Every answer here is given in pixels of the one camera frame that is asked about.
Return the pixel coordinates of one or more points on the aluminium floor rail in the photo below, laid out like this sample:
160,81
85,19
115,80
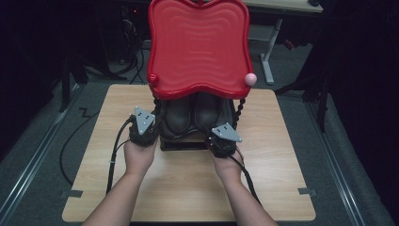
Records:
34,150
337,169

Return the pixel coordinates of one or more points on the person's right hand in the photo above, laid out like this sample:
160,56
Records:
229,168

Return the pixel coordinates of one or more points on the red and black shoe rack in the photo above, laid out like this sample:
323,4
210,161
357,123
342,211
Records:
200,47

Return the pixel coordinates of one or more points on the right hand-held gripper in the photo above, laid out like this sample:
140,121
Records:
223,141

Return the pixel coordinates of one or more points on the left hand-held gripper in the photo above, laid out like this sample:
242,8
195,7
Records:
144,125

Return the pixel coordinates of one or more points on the person's left hand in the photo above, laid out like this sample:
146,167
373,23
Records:
139,157

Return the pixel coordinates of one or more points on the black slipper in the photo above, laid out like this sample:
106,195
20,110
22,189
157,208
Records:
178,114
207,109

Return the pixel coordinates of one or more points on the grey tape piece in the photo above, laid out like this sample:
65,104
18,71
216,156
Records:
72,193
308,191

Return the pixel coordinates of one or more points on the black metal stand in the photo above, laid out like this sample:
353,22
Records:
323,94
66,81

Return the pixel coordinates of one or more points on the desk with grey leg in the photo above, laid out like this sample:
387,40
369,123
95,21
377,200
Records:
269,47

